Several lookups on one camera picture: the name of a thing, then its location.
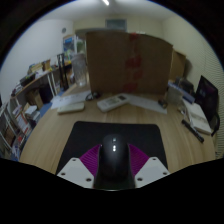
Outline small black coiled cable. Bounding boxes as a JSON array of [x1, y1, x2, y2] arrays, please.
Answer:
[[84, 90, 102, 102]]

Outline black rectangular mouse pad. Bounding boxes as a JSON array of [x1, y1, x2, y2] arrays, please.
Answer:
[[54, 120, 169, 176]]

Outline white notebook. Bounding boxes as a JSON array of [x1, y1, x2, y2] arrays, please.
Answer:
[[183, 101, 213, 135]]

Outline grey door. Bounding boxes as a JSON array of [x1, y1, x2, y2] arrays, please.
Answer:
[[105, 18, 128, 32]]

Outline large brown cardboard box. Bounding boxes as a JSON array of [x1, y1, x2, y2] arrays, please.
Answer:
[[85, 30, 174, 95]]

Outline black metal frame stand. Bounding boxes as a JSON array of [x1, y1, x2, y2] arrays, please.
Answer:
[[57, 53, 71, 93]]

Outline black pen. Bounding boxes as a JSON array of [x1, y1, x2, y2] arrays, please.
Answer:
[[181, 119, 205, 144]]

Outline low bookshelf with books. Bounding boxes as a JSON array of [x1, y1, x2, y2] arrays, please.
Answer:
[[0, 99, 41, 161]]

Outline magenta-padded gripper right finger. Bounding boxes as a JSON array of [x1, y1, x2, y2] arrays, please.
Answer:
[[127, 143, 171, 189]]

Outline dark screen with purple picture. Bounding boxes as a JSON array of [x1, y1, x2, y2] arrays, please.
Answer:
[[194, 75, 219, 123]]

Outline black computer mouse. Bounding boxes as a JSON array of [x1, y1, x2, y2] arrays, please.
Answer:
[[94, 133, 136, 191]]

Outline blue white shelf unit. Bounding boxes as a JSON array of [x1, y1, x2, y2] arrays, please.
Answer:
[[62, 34, 87, 61]]

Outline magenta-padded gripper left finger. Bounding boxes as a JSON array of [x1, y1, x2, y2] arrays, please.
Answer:
[[56, 143, 102, 190]]

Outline translucent plastic container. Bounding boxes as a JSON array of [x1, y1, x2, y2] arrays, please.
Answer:
[[166, 84, 184, 107]]

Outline single white paper sheet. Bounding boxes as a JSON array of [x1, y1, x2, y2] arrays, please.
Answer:
[[128, 94, 168, 115]]

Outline clear plastic water jug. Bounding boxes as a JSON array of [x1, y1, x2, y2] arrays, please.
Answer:
[[70, 53, 88, 88]]

